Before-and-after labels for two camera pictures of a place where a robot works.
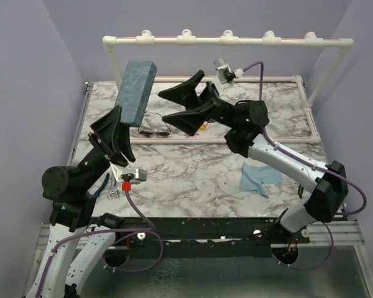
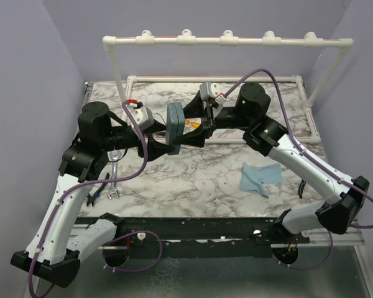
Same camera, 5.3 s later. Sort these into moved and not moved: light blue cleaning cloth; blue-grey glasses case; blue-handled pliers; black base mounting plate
Moved: blue-grey glasses case
Not moved: black base mounting plate; light blue cleaning cloth; blue-handled pliers
